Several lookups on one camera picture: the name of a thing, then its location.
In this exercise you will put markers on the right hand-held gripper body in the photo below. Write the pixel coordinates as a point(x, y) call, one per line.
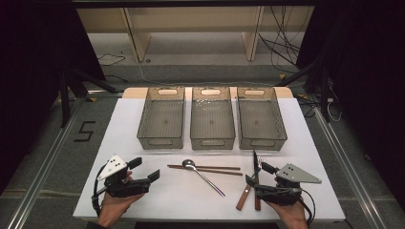
point(280, 194)

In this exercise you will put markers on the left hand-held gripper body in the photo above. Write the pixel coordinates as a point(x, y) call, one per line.
point(122, 188)

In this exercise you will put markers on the metal spoon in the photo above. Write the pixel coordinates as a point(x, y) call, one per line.
point(188, 164)

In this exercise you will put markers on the smoky translucent plastic bin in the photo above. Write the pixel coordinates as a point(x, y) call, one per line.
point(212, 122)
point(261, 122)
point(161, 120)

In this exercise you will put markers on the person's left hand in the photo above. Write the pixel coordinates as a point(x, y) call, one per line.
point(111, 208)

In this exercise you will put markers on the person's right hand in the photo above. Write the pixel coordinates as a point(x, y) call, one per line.
point(294, 216)

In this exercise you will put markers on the white table sheet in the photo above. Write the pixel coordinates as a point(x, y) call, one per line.
point(178, 200)

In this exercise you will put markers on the black metal stand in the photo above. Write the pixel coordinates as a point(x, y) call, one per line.
point(324, 92)
point(65, 98)

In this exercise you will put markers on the black curtain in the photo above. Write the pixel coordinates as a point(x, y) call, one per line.
point(35, 63)
point(366, 79)

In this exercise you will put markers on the aluminium floor rail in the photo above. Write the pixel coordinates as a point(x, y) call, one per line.
point(41, 178)
point(347, 162)

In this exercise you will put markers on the light wooden desk frame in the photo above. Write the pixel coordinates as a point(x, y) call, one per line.
point(191, 19)

